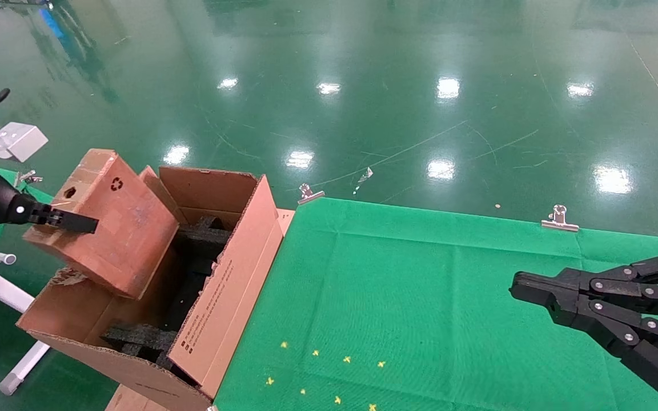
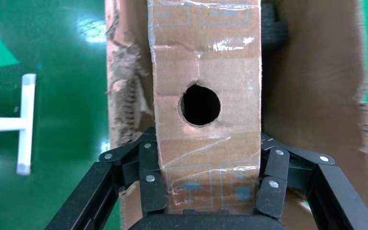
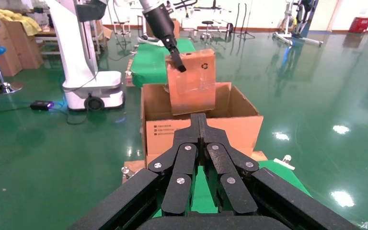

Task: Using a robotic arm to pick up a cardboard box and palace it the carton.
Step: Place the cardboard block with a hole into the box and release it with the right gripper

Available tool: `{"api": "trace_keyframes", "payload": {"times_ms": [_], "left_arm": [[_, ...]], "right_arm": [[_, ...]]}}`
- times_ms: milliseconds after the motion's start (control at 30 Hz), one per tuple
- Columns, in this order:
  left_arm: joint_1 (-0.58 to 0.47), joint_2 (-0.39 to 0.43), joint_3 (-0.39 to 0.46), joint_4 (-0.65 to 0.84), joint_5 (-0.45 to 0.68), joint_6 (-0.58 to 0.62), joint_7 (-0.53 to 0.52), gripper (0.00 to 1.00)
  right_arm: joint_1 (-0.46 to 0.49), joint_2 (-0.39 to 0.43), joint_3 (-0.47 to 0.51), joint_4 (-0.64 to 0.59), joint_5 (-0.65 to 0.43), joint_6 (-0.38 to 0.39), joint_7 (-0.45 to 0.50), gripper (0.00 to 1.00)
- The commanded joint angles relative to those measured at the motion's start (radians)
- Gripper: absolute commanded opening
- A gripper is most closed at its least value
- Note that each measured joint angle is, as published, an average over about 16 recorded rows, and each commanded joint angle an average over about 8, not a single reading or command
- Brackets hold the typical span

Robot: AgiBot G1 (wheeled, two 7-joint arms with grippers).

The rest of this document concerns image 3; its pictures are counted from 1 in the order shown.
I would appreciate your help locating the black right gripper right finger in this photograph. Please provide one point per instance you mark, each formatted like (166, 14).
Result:
(231, 165)

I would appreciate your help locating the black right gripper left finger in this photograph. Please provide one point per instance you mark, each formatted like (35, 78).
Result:
(180, 165)

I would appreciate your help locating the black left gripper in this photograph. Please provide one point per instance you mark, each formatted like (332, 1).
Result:
(160, 23)

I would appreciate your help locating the small brown cardboard box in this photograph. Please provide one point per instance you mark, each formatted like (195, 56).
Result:
(193, 89)

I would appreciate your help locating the large open cardboard carton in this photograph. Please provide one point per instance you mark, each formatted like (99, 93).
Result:
(234, 133)

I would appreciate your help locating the brown cardboard storage box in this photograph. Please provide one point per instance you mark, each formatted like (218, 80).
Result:
(28, 50)
(11, 65)

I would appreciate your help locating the red box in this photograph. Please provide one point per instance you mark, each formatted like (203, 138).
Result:
(360, 25)

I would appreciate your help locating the green cloth on neighbouring table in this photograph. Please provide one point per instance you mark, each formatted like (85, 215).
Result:
(149, 63)

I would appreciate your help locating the black round stool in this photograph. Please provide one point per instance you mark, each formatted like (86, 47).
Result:
(207, 22)

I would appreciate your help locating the silver metal table clamp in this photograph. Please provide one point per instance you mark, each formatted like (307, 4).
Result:
(284, 163)
(125, 170)

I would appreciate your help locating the white robot body with base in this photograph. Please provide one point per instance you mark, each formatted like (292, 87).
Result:
(82, 63)

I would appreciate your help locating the black power adapter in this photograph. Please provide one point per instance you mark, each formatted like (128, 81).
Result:
(41, 105)

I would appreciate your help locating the yellow cloth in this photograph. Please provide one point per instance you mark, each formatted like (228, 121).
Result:
(22, 22)

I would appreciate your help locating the white metal equipment frame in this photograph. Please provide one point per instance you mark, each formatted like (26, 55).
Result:
(298, 39)

